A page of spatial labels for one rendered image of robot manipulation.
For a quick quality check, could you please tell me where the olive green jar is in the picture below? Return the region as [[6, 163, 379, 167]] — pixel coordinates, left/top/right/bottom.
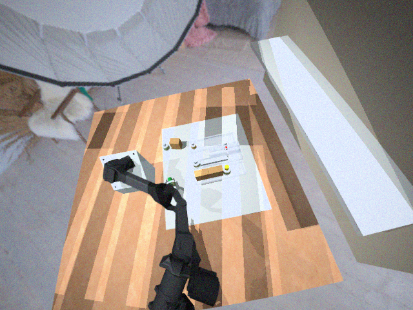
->
[[166, 177, 177, 189]]

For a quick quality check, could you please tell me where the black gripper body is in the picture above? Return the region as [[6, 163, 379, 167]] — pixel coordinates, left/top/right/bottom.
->
[[148, 284, 195, 310]]

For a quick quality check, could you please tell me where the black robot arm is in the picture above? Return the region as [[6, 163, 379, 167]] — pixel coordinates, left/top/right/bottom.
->
[[103, 155, 219, 307]]

